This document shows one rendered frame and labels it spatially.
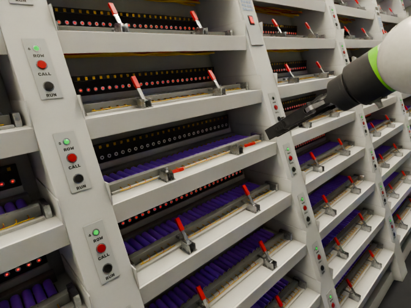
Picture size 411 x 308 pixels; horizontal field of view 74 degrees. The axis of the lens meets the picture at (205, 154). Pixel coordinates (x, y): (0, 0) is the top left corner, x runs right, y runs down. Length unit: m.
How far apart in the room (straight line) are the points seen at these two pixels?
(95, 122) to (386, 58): 0.53
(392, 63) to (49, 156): 0.58
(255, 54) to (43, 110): 0.70
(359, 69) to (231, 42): 0.49
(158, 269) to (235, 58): 0.75
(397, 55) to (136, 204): 0.54
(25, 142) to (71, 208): 0.15
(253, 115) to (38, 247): 0.77
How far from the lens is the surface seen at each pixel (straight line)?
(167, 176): 0.68
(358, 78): 0.60
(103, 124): 0.64
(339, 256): 1.36
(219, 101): 0.84
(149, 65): 0.98
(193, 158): 0.78
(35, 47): 0.66
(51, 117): 0.61
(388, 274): 1.85
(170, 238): 0.76
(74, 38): 0.70
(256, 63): 1.02
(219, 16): 1.13
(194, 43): 0.86
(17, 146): 0.61
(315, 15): 1.69
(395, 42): 0.45
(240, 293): 0.88
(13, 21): 0.68
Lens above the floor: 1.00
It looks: 2 degrees down
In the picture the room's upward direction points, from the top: 17 degrees counter-clockwise
